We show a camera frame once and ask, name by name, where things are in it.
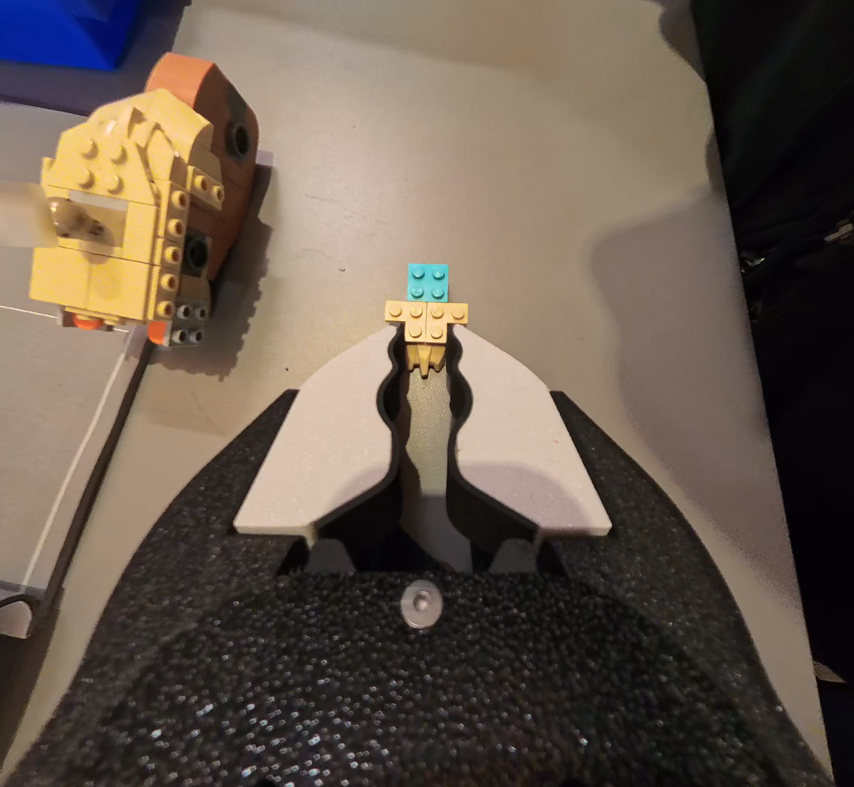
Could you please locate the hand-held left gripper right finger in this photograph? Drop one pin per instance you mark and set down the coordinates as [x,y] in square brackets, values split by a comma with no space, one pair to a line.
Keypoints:
[527,453]

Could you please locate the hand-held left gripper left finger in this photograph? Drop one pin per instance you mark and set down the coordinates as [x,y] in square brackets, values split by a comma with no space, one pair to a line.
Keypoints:
[320,453]

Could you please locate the tan corner toy plate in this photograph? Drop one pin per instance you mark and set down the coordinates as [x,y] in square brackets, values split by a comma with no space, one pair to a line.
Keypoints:
[407,320]
[445,320]

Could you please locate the teal toy brick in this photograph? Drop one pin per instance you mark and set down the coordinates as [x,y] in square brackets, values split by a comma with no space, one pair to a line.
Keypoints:
[428,281]

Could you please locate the light grey desk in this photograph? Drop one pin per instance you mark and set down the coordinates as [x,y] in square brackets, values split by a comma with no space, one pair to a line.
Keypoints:
[500,167]

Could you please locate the grey building instruction booklet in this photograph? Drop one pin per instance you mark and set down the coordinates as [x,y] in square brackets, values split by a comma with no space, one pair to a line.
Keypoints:
[47,433]

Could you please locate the tan and brown brick model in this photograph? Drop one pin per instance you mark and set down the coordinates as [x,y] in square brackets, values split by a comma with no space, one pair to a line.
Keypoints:
[120,233]

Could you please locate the black bag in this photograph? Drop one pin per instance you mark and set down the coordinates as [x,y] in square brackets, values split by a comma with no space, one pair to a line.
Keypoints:
[794,267]

